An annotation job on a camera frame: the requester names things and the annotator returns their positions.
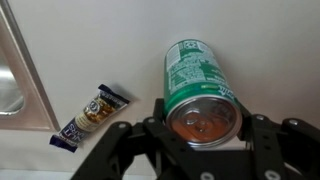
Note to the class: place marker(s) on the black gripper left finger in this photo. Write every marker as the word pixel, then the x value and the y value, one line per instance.
pixel 140 150

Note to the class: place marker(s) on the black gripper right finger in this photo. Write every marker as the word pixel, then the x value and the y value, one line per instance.
pixel 283 150

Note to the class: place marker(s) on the green soda can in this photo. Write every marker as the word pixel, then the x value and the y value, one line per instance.
pixel 196 86

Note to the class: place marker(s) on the dark blue snack bar wrapper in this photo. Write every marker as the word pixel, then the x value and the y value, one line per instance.
pixel 91 116

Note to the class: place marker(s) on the stainless steel sink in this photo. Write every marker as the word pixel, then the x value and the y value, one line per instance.
pixel 23 86

